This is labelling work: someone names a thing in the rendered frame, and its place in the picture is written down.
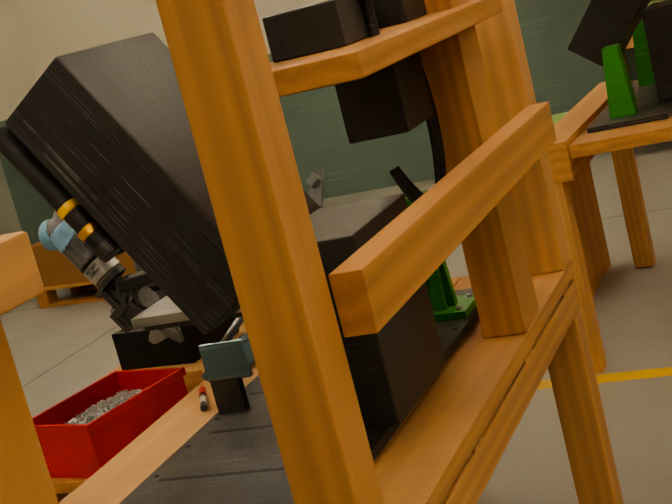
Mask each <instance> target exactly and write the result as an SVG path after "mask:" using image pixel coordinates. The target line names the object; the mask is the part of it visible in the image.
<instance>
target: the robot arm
mask: <svg viewBox="0 0 672 504"><path fill-rule="evenodd" d="M38 235H39V240H40V242H41V244H42V245H43V246H44V247H45V248H46V249H48V250H50V251H60V253H61V254H63V255H64V256H65V257H66V258H67V259H68V260H69V261H71V262H72V263H73V264H74V265H75V266H76V267H77V268H78V269H79V270H80V271H81V272H82V273H83V274H84V275H85V276H86V277H87V278H88V279H89V280H90V281H91V282H92V284H93V285H94V286H96V287H98V288H99V290H98V291H97V292H96V293H95V296H96V297H97V298H98V299H100V298H102V297H103V298H104V299H105V300H106V301H107V302H108V303H109V304H110V305H111V306H112V307H113V308H112V309H113V312H112V309H111V315H110V318H111V319H112V320H113V321H114V322H115V323H116V324H117V325H118V326H119V327H120V328H121V329H122V330H123V331H124V332H125V333H127V332H130V331H131V330H133V327H132V323H131V319H132V318H134V317H135V316H137V315H138V314H140V313H141V312H143V311H144V310H146V309H147V308H149V307H150V306H152V305H153V304H155V303H156V302H158V301H159V300H161V299H162V298H164V297H165V296H167V295H166V294H165V293H164V292H163V291H162V290H161V289H160V288H159V287H158V286H157V284H156V283H155V282H154V281H153V280H152V279H151V278H150V277H149V276H148V275H147V274H146V273H145V272H144V271H143V270H142V269H141V268H140V266H139V265H138V264H137V263H136V262H135V261H134V260H133V262H134V266H135V270H136V272H135V273H132V274H128V275H125V276H124V277H122V275H123V274H124V273H125V271H126V269H125V268H124V267H123V266H122V265H121V262H120V261H119V260H118V259H117V258H116V257H115V256H114V257H113V258H112V259H111V260H109V261H108V262H106V263H105V262H104V263H103V262H102V261H101V260H100V259H99V258H98V257H97V256H96V255H95V254H94V251H93V250H92V249H91V248H90V247H89V246H88V244H87V243H86V242H82V241H81V240H80V239H79V238H78V234H77V233H76V232H75V231H74V230H73V229H72V228H71V226H70V225H69V224H68V223H67V222H66V221H65V220H61V218H60V217H59V216H58V215H57V212H56V211H54V215H53V218H49V219H48V220H45V221H44V222H43V223H42V224H41V225H40V227H39V232H38ZM114 309H115V311H114ZM168 337H169V338H170V339H172V340H174V341H176V342H178V343H182V342H183V341H184V338H183V335H182V332H181V329H180V326H179V327H172V328H165V329H159V330H152V331H150V334H149V341H150V342H151V343H152V344H157V343H159V342H161V341H163V340H164V339H166V338H168Z"/></svg>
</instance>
